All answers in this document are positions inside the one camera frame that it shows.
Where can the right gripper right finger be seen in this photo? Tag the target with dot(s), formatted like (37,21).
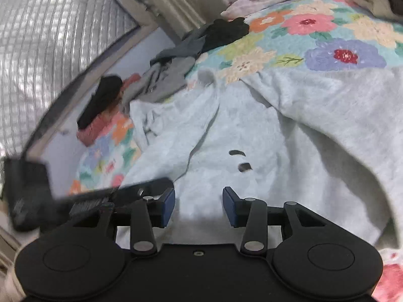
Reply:
(250,214)

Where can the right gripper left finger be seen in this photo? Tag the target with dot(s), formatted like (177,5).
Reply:
(146,214)

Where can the light grey sweatshirt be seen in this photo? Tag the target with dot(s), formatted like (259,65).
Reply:
(331,141)

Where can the black folded clothes on suitcase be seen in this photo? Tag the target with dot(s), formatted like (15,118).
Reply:
(107,91)

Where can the left hand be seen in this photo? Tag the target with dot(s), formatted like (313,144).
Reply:
(11,289)

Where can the pink red suitcase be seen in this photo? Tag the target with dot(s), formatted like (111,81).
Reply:
(92,132)

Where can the grey polo shirt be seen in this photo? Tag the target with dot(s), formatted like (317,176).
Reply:
(158,83)

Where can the dark grey garment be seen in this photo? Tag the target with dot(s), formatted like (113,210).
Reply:
(191,46)

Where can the silver quilted window cover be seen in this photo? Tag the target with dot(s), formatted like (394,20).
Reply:
(45,45)

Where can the black garment on bed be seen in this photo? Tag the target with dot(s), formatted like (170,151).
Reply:
(222,32)

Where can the floral bed quilt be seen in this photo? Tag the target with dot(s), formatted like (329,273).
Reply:
(306,35)

